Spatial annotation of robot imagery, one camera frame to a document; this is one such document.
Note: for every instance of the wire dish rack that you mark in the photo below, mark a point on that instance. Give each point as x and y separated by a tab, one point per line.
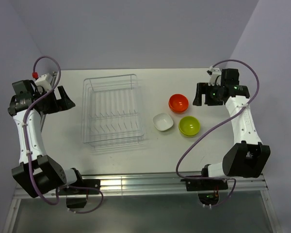
111	111

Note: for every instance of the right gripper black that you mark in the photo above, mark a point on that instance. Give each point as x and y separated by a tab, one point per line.
203	88

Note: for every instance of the aluminium rail front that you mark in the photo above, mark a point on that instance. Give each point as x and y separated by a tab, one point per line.
151	184

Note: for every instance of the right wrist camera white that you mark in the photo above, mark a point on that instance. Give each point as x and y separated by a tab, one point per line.
215	76

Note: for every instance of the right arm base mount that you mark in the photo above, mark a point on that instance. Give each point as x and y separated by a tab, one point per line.
204	184

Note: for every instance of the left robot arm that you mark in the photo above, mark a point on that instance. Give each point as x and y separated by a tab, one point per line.
37	173

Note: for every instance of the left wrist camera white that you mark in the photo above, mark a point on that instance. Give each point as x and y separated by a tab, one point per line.
42	82

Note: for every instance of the white square bowl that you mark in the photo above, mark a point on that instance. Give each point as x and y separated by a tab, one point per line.
163	122

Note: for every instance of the black box under rail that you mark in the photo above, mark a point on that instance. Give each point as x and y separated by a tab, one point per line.
76	203

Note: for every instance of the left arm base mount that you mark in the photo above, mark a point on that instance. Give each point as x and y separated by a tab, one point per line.
91	188

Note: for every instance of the green bowl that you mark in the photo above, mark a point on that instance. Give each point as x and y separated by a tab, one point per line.
189	126

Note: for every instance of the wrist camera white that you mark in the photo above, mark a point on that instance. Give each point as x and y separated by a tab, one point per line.
215	76
42	82

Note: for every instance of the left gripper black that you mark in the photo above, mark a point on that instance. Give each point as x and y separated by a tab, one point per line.
64	103

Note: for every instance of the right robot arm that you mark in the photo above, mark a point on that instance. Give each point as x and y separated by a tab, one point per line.
248	155

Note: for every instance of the orange bowl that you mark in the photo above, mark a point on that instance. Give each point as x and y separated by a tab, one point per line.
178	101
178	111

